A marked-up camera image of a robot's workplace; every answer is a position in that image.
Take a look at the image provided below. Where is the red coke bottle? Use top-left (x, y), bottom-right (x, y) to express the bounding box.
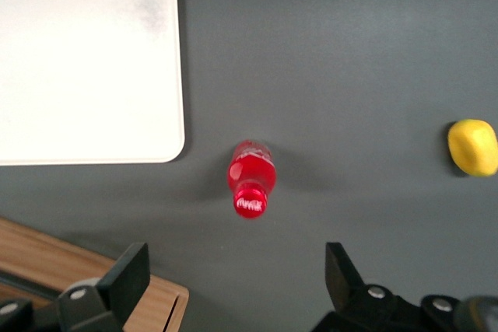
top-left (227, 138), bottom-right (279, 221)

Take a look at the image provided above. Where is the yellow lemon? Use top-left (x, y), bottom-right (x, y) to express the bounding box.
top-left (447, 118), bottom-right (498, 178)

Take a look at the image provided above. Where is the cream plastic tray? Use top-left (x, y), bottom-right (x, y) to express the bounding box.
top-left (0, 0), bottom-right (186, 167)

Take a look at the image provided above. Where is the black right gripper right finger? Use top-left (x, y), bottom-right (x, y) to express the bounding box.
top-left (324, 241), bottom-right (394, 332)

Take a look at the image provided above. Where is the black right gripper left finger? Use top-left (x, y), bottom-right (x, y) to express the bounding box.
top-left (55, 242), bottom-right (151, 332)

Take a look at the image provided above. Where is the wooden drawer cabinet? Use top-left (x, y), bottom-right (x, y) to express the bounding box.
top-left (0, 216), bottom-right (191, 332)

